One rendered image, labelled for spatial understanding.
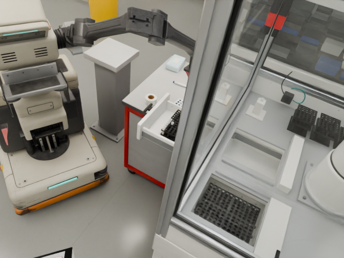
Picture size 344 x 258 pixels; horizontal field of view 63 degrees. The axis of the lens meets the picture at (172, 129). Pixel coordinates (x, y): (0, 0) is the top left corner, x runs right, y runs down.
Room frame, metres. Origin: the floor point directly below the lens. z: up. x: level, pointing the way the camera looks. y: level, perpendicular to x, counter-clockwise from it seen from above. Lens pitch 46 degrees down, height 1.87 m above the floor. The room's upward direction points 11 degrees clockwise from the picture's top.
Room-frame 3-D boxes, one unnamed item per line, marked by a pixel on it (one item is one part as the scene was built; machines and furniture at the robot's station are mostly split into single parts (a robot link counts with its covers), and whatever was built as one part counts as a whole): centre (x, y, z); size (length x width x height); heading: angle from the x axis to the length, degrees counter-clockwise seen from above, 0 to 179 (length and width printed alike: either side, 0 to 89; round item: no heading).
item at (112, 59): (1.70, 0.52, 0.38); 0.30 x 0.30 x 0.76; 69
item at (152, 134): (0.95, -0.09, 0.86); 0.40 x 0.26 x 0.06; 69
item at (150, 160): (1.40, -0.06, 0.38); 0.62 x 0.58 x 0.76; 159
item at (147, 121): (1.03, 0.10, 0.87); 0.29 x 0.02 x 0.11; 159
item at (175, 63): (1.67, 0.06, 0.78); 0.15 x 0.10 x 0.04; 164
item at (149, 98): (1.25, 0.16, 0.78); 0.07 x 0.07 x 0.04
